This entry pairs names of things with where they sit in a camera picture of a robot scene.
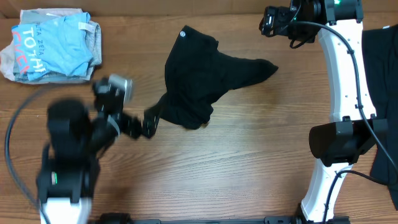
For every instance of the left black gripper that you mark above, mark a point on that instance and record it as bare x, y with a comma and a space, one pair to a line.
137, 126

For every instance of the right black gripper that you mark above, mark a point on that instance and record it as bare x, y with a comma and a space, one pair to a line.
268, 21

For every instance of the black t-shirt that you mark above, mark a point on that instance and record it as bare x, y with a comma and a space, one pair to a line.
197, 75

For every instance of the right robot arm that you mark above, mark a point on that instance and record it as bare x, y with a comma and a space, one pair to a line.
353, 126

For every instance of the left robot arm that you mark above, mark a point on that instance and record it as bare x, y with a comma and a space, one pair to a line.
71, 163

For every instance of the black shirt pile at right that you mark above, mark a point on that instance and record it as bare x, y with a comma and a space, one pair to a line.
380, 62

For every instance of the light blue printed t-shirt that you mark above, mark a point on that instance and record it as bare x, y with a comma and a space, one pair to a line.
57, 45

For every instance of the white pink folded shirt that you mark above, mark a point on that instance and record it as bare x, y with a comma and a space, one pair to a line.
9, 66

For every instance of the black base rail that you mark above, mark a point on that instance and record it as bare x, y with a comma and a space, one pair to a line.
125, 218

